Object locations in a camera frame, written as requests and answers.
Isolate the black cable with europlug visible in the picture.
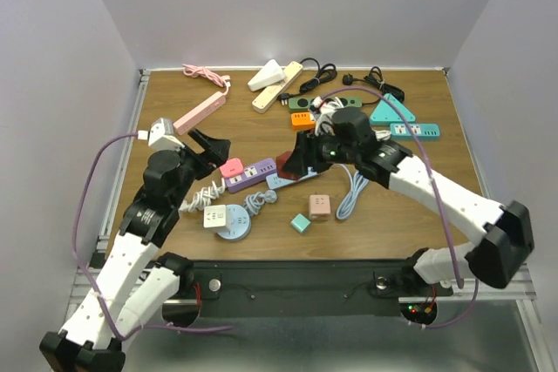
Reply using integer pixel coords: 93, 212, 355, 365
278, 57, 338, 106

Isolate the white bundled cable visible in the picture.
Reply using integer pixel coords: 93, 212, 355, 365
311, 99, 393, 146

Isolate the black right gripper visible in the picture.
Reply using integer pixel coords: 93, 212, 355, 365
281, 125, 359, 177

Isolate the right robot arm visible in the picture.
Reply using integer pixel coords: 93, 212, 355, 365
278, 107, 534, 294

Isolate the teal triangular socket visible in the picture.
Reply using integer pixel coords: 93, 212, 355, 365
370, 94, 416, 126

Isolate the green power strip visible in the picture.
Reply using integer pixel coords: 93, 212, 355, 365
287, 97, 363, 113

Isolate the pink plug adapter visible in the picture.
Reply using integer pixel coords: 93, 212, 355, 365
219, 158, 244, 179

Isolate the white braided cable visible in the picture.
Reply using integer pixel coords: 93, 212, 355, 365
178, 179, 228, 215

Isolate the light blue strip cable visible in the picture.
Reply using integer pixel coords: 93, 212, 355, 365
335, 162, 371, 220

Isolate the light blue power strip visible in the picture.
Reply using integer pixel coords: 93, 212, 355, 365
266, 171, 318, 190

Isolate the white cube socket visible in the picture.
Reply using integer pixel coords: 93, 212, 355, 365
203, 205, 232, 233

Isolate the teal rectangular power strip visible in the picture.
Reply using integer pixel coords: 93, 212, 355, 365
390, 123, 441, 141

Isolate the orange power strip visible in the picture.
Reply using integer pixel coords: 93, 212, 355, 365
290, 112, 316, 131

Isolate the black cable with plug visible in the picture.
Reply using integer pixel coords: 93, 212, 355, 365
343, 65, 406, 105

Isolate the teal cube adapter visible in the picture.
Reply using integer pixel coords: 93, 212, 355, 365
290, 213, 311, 235

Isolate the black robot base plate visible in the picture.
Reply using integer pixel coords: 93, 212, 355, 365
162, 259, 452, 324

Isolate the round blue socket base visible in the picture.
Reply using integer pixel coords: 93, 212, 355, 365
217, 204, 251, 241

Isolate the white triangular socket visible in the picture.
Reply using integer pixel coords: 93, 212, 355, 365
248, 59, 285, 91

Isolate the grey-blue plug with cable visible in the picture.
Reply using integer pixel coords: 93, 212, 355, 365
243, 190, 277, 217

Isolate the pink strip cable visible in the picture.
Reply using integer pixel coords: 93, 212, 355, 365
181, 63, 232, 97

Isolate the purple power strip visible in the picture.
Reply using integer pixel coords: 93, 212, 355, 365
225, 158, 276, 193

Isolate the aluminium frame rail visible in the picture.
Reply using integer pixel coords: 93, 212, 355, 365
58, 66, 151, 301

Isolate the pink power strip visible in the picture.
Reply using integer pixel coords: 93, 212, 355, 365
174, 92, 227, 135

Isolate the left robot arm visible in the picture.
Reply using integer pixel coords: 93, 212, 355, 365
39, 129, 231, 371

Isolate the beige power strip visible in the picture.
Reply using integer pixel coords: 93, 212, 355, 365
252, 61, 303, 113

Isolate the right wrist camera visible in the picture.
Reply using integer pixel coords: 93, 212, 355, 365
309, 98, 338, 135

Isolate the pink cube socket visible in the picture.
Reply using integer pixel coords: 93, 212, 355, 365
309, 194, 331, 221

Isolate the dark red cube socket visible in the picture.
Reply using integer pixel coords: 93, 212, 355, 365
276, 151, 301, 181

